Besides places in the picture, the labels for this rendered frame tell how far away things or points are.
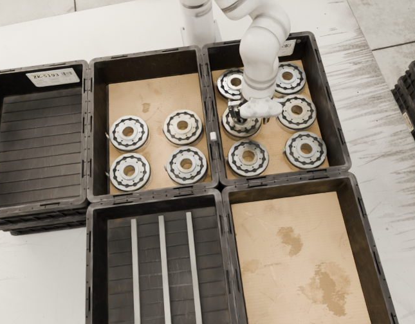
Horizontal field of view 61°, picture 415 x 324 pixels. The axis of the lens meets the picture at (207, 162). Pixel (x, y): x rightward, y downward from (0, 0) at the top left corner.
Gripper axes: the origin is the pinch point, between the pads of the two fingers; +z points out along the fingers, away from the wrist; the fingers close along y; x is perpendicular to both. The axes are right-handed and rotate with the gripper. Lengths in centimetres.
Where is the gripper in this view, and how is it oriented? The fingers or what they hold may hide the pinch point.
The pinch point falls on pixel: (253, 119)
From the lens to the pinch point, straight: 94.6
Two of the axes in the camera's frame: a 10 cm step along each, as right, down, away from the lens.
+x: 0.4, 9.3, -3.8
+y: -10.0, 0.6, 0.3
